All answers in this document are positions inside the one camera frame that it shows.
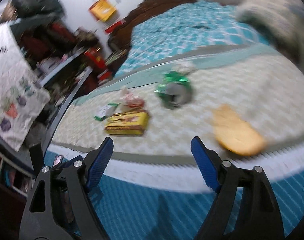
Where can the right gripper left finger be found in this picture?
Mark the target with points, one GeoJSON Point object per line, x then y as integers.
{"type": "Point", "coordinates": [44, 216]}

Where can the white tissue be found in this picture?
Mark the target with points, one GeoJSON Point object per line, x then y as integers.
{"type": "Point", "coordinates": [184, 68]}

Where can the red white wrapper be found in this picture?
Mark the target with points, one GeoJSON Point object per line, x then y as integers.
{"type": "Point", "coordinates": [130, 101]}

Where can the floral white cloth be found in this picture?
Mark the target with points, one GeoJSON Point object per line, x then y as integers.
{"type": "Point", "coordinates": [21, 97]}

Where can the cluttered shelf unit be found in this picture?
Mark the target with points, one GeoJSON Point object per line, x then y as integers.
{"type": "Point", "coordinates": [56, 55]}

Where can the orange peel piece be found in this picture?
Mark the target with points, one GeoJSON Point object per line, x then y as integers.
{"type": "Point", "coordinates": [235, 134]}

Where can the red box on shelf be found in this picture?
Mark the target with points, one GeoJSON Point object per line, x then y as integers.
{"type": "Point", "coordinates": [95, 60]}

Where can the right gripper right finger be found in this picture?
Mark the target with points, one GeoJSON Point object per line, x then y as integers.
{"type": "Point", "coordinates": [245, 206]}

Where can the yellow cardboard box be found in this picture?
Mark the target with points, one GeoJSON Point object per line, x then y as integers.
{"type": "Point", "coordinates": [128, 123]}

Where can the dark wooden headboard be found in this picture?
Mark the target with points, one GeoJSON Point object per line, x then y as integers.
{"type": "Point", "coordinates": [120, 37]}

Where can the patterned pillow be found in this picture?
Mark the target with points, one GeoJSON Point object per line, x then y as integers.
{"type": "Point", "coordinates": [282, 19]}

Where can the green crushed soda can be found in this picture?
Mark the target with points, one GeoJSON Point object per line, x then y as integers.
{"type": "Point", "coordinates": [175, 90]}

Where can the green white snack wrapper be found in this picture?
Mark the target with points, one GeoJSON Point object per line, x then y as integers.
{"type": "Point", "coordinates": [106, 111]}

